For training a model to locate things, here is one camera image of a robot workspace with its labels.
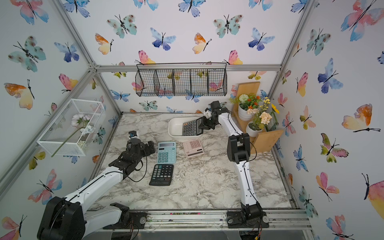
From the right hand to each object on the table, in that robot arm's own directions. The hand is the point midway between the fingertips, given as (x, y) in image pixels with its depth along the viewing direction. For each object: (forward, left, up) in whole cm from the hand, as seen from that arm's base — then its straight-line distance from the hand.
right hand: (200, 125), depth 102 cm
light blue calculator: (-19, +20, -6) cm, 28 cm away
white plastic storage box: (+3, +18, -7) cm, 20 cm away
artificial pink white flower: (-20, +58, +24) cm, 66 cm away
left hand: (-20, +29, +6) cm, 35 cm away
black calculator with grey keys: (+1, +6, -5) cm, 8 cm away
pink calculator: (-14, +4, -7) cm, 16 cm away
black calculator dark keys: (-33, +20, -6) cm, 40 cm away
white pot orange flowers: (+9, -30, +10) cm, 33 cm away
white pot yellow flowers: (-7, -37, +15) cm, 40 cm away
